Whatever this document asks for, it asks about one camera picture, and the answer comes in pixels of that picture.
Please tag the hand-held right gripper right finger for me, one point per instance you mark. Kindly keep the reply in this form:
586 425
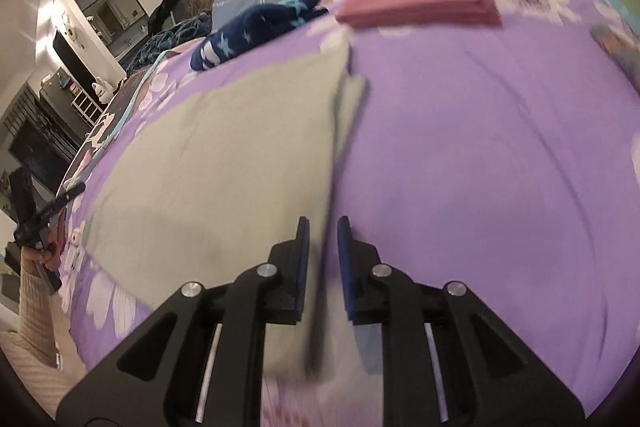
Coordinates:
344 267

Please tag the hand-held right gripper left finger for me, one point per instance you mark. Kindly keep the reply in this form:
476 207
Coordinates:
300 267

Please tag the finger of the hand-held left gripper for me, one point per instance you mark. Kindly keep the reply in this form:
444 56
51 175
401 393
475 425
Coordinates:
65 199
21 197

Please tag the grey long-sleeve shirt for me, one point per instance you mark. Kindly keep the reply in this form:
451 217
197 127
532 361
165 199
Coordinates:
225 157

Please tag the person's left forearm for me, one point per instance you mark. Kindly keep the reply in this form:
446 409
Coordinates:
35 317

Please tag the person's left hand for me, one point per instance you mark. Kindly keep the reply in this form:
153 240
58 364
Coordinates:
35 259

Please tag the dark cabinet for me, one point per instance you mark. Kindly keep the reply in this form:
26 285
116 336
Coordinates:
40 142

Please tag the white shelf rack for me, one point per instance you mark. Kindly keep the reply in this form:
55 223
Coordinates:
87 107

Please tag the white cat figurine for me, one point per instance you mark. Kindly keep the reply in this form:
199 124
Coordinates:
102 89

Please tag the black television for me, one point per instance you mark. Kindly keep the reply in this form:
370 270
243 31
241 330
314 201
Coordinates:
75 57

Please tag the purple floral bed sheet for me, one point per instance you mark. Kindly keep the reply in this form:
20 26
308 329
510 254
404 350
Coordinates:
475 157

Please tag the dark teal blanket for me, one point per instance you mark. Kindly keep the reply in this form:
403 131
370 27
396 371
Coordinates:
170 39

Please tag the black garment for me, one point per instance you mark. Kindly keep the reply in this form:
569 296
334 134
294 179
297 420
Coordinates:
167 7

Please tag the navy star print fleece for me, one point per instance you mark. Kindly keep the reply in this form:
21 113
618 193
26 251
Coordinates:
240 32

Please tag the white bear wall decoration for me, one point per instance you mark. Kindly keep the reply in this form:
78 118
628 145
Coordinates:
72 27

